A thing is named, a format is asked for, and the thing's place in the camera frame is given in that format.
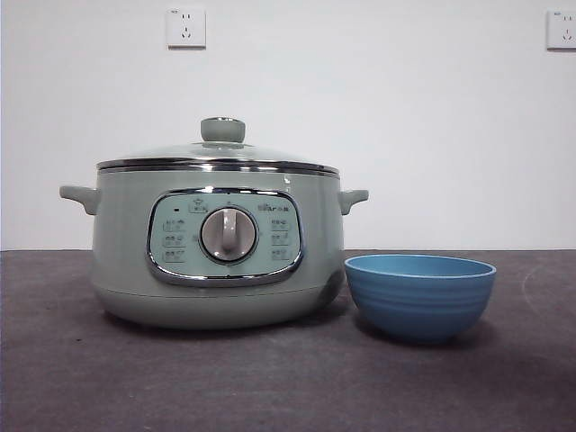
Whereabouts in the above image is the white wall socket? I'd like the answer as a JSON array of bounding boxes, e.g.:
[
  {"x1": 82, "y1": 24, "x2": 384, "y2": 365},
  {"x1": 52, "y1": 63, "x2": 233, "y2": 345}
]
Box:
[
  {"x1": 545, "y1": 9, "x2": 576, "y2": 50},
  {"x1": 166, "y1": 7, "x2": 207, "y2": 50}
]

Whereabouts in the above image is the glass lid with green knob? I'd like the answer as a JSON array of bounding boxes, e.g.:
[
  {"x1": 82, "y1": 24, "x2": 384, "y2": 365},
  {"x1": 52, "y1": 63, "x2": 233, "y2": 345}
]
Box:
[{"x1": 96, "y1": 116, "x2": 339, "y2": 173}]

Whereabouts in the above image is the blue ribbed bowl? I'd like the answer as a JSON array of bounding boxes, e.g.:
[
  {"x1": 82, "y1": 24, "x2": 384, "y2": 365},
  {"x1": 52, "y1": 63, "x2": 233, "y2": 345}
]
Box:
[{"x1": 344, "y1": 253, "x2": 498, "y2": 346}]

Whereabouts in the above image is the pale green electric steamer pot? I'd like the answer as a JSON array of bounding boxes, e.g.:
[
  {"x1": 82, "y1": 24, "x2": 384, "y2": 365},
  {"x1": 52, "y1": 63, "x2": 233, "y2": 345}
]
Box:
[{"x1": 58, "y1": 166, "x2": 370, "y2": 332}]

